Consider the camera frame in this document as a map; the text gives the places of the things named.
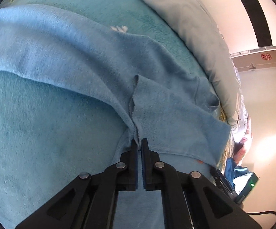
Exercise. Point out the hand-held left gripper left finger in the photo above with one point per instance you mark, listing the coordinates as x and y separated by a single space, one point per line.
133 167

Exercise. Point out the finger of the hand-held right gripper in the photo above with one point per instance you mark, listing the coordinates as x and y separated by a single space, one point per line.
221 179

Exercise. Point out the light blue fleece garment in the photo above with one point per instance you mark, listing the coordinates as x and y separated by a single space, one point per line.
80 52

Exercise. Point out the pink cloth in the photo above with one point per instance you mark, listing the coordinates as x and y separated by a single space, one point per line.
246 143

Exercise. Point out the dark blue fleece garment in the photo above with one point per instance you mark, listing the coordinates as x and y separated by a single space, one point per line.
229 171

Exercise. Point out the red door decoration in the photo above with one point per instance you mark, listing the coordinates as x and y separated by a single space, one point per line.
266 56

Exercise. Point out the white door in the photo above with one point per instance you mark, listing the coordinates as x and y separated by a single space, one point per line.
271 64

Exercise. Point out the teal floral blanket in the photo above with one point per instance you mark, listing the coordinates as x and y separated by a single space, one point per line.
45 136

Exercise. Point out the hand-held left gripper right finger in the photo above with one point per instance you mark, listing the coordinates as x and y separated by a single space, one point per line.
145 169

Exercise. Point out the glossy white wardrobe black stripe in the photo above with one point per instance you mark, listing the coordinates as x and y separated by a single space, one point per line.
242 16

